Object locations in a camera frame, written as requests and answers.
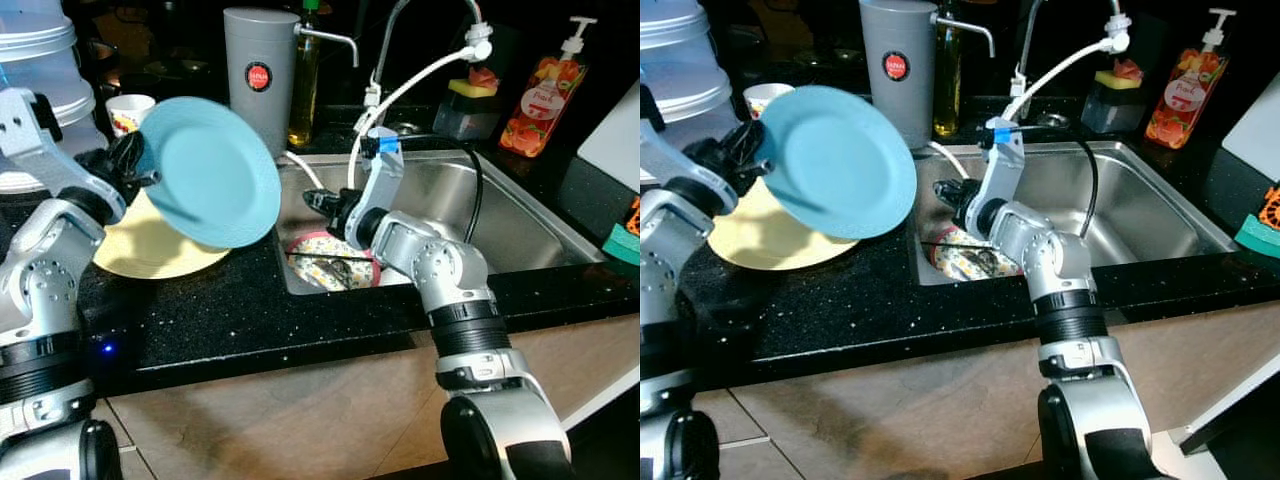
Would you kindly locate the stainless steel sink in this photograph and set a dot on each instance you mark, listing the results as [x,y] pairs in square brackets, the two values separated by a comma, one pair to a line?
[540,215]
[1170,205]

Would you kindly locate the black chopstick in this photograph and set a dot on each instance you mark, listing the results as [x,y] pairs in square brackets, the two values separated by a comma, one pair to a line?
[945,245]
[305,255]

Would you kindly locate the grey water filter canister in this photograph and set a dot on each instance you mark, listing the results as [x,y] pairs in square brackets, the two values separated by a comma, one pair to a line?
[258,115]
[895,105]

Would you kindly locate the white cutting board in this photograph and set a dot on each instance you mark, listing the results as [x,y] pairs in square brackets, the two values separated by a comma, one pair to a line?
[1255,140]
[615,140]

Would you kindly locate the chrome gooseneck faucet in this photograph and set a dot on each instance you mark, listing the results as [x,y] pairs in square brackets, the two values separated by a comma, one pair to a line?
[1025,40]
[388,40]

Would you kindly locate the black sponge holder dispenser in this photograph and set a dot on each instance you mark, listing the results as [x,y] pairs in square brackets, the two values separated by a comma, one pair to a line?
[1112,110]
[468,118]

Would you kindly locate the red scrubber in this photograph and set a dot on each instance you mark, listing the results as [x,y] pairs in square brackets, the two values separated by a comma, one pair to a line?
[484,76]
[1130,68]

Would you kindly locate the yellow sponge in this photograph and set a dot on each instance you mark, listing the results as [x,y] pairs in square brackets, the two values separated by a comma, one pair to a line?
[465,88]
[1112,79]

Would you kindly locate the orange pump soap bottle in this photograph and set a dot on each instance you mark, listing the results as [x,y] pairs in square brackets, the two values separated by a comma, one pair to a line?
[1185,100]
[540,110]

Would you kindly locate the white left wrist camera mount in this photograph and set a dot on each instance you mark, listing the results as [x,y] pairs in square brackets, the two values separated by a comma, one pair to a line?
[35,140]
[665,150]

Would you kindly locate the white printed cup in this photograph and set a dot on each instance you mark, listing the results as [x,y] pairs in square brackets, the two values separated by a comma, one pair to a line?
[125,112]
[762,98]

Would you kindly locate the small orange fan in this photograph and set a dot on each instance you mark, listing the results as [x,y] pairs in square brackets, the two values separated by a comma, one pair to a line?
[634,215]
[1272,205]

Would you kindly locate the yellow oil glass bottle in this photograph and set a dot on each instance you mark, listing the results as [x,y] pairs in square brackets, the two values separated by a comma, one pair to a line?
[947,95]
[304,100]

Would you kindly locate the white tiered plastic container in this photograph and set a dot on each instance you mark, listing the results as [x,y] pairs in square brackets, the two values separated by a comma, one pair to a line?
[40,50]
[690,60]

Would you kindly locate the green sponge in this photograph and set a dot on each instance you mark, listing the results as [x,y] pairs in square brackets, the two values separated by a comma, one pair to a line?
[622,245]
[1258,236]

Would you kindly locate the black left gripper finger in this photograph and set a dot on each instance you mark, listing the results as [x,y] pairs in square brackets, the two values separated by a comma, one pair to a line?
[130,148]
[755,172]
[745,140]
[145,178]

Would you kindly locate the floral plate with pink rim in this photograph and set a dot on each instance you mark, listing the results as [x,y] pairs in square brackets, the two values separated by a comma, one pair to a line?
[310,275]
[950,268]

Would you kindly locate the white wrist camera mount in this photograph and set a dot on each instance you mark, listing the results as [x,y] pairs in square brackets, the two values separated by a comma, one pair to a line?
[1005,180]
[380,185]
[665,150]
[35,140]

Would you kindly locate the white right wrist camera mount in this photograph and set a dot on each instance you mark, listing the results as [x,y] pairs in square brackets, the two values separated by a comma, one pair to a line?
[380,185]
[1005,180]

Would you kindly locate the round chrome countertop cap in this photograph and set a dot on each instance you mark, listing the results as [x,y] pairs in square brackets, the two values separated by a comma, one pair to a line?
[405,128]
[1050,120]

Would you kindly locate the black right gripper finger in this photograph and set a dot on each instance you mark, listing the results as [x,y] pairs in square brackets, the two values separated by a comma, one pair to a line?
[330,222]
[973,213]
[970,192]
[318,200]

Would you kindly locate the light blue plate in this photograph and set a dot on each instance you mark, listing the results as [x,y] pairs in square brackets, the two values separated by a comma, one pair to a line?
[210,170]
[840,160]

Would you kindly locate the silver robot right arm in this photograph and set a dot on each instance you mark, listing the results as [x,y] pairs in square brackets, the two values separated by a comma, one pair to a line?
[440,270]
[1060,270]

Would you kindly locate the beige cabinet door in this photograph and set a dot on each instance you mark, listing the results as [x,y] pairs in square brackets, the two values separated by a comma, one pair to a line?
[570,355]
[280,410]
[880,410]
[1200,350]

